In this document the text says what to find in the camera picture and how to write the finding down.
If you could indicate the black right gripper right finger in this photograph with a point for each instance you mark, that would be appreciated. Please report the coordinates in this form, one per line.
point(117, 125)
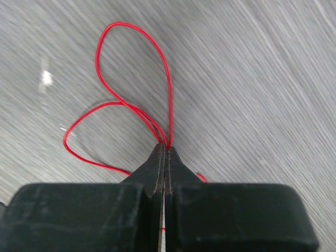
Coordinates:
point(204, 216)

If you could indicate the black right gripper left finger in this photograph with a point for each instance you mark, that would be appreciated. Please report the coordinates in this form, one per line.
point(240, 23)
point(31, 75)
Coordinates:
point(125, 216)

